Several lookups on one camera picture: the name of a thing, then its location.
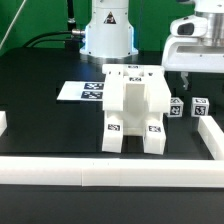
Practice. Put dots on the white chair back frame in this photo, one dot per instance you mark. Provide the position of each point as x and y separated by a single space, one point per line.
157 94

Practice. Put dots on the white chair seat part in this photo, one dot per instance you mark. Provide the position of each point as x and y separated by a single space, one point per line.
135 110

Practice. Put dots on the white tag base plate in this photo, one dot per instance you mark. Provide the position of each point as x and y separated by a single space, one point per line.
81 91

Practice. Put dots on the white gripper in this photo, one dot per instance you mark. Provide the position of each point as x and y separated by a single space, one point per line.
195 44

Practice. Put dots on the white tagged cube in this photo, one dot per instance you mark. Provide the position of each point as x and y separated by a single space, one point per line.
199 107
176 107

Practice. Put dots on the white U-shaped fence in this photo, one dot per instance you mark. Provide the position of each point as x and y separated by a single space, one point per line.
123 172

